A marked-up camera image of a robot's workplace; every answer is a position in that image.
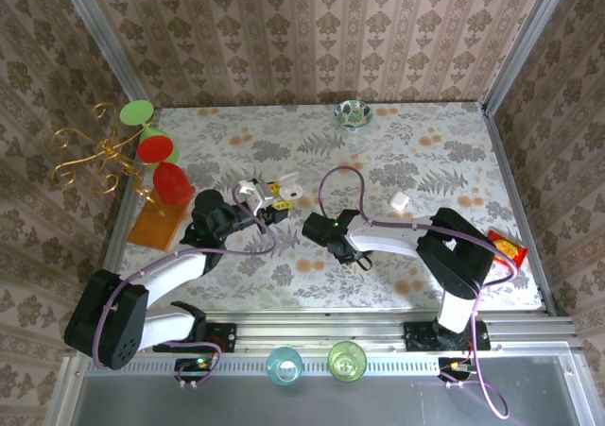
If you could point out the white oval earbud case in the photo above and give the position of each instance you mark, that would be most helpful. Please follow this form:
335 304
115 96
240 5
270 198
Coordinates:
290 191

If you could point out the white rectangular earbud case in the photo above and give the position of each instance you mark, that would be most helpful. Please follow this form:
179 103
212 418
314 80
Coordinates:
398 201

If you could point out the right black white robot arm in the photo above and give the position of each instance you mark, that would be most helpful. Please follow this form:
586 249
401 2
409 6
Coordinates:
387 237

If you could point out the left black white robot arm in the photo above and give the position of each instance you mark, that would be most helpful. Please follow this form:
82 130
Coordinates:
175 270

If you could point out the red plastic wine glass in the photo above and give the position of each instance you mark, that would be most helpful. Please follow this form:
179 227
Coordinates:
174 185

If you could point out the floral patterned table cover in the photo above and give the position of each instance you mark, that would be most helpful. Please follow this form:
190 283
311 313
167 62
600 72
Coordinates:
236 128

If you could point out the green leaf patterned bowl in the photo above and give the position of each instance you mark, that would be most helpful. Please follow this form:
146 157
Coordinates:
354 114

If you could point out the green glass tumbler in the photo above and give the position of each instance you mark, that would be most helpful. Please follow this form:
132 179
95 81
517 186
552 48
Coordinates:
347 362

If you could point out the green plastic wine glass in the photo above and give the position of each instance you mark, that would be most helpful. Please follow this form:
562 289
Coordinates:
136 113

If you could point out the blue glass tumbler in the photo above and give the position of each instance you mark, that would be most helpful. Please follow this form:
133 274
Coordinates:
283 367

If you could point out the small black connector board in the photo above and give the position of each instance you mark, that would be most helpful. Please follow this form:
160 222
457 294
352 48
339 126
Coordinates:
189 364
449 365

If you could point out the red snack packet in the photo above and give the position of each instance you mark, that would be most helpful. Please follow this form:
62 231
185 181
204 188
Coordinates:
508 250

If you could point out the grey metal base panel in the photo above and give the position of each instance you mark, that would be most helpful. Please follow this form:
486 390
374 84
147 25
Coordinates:
378 402

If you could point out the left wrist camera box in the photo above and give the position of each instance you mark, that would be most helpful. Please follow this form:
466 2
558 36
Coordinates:
250 194

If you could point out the long aluminium base rail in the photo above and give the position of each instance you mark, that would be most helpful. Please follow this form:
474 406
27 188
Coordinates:
321 331

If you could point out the aluminium table side rail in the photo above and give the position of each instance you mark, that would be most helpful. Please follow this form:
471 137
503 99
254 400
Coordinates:
503 161
118 246

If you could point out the aluminium frame post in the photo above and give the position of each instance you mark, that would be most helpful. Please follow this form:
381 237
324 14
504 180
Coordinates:
526 39
105 39

